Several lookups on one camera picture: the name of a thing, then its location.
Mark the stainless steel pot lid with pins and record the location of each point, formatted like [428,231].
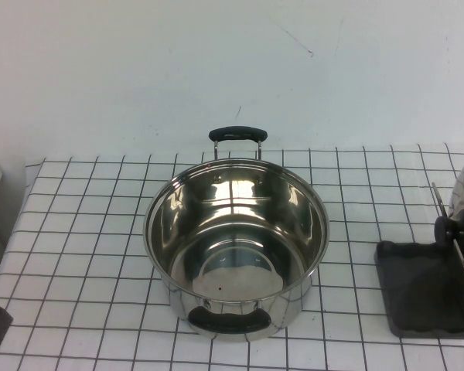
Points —
[454,230]

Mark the dark grey lid rack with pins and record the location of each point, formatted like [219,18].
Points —
[417,286]

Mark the white grid tablecloth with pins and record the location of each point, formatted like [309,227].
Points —
[81,232]

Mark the beige box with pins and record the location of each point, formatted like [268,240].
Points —
[0,201]

